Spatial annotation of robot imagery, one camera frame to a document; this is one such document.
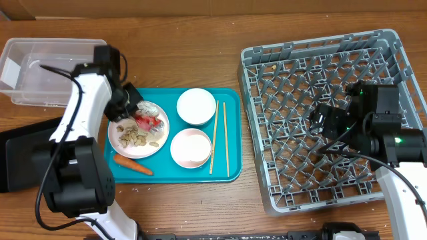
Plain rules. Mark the orange carrot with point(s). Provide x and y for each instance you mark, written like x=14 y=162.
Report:
x=131 y=164

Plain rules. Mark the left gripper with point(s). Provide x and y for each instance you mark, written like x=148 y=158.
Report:
x=115 y=115

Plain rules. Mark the pile of peanut shells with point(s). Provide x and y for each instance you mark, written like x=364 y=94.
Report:
x=133 y=136

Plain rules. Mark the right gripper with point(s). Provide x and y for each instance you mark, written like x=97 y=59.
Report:
x=334 y=120

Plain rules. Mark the red snack wrapper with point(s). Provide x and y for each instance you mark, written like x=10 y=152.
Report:
x=148 y=123

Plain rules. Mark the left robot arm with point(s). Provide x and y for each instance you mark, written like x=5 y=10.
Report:
x=77 y=185

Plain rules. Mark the grey dishwasher rack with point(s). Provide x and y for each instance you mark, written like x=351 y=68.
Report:
x=282 y=83

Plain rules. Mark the pink round plate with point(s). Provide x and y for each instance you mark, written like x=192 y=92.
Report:
x=161 y=136

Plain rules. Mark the pink bowl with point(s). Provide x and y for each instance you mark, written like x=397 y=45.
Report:
x=190 y=148

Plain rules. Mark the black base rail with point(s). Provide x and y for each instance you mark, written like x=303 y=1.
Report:
x=329 y=231

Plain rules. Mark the clear plastic bin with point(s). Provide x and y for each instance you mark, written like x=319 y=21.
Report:
x=26 y=83

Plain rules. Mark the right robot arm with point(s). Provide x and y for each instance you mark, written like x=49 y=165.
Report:
x=371 y=128

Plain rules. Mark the white bowl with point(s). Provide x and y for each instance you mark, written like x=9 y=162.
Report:
x=196 y=106

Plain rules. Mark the teal serving tray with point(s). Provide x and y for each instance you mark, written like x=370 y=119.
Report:
x=149 y=164

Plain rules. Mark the black plastic tray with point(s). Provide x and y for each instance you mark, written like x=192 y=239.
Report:
x=17 y=169

